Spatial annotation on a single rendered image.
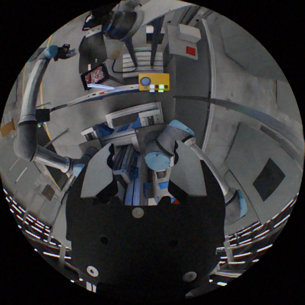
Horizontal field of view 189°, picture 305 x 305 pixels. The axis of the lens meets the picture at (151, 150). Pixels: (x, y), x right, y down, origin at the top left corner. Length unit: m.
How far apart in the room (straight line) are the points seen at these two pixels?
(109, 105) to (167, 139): 1.44
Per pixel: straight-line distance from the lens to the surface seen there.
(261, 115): 0.48
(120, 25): 0.65
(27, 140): 0.43
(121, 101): 1.65
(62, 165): 0.68
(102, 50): 0.52
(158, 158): 0.40
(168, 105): 1.63
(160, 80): 0.53
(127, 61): 1.68
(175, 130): 0.38
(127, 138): 0.72
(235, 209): 0.40
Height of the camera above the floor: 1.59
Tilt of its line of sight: 57 degrees down
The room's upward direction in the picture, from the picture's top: 176 degrees clockwise
